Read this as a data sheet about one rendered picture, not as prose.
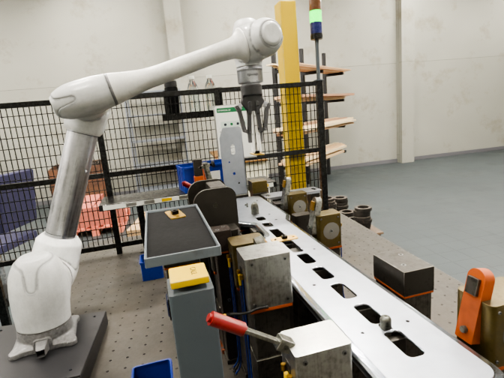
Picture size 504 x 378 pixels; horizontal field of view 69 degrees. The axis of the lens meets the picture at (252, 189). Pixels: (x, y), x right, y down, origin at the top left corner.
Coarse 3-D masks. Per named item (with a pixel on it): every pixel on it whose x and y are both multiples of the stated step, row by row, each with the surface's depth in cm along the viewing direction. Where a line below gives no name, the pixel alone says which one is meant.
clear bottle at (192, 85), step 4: (188, 76) 207; (192, 76) 206; (192, 80) 207; (188, 84) 207; (192, 84) 206; (188, 88) 207; (192, 88) 206; (196, 88) 207; (192, 96) 207; (196, 96) 208; (188, 100) 209; (192, 100) 207; (196, 100) 208; (192, 104) 208; (196, 104) 208; (192, 108) 208; (196, 108) 208; (200, 108) 211
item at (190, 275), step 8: (200, 264) 62; (176, 272) 60; (184, 272) 59; (192, 272) 59; (200, 272) 59; (176, 280) 57; (184, 280) 57; (192, 280) 57; (200, 280) 57; (208, 280) 58; (176, 288) 57
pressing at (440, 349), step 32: (256, 224) 134; (288, 224) 132; (320, 256) 101; (320, 288) 84; (352, 288) 82; (384, 288) 82; (320, 320) 72; (352, 320) 70; (416, 320) 68; (352, 352) 61; (384, 352) 60; (448, 352) 59
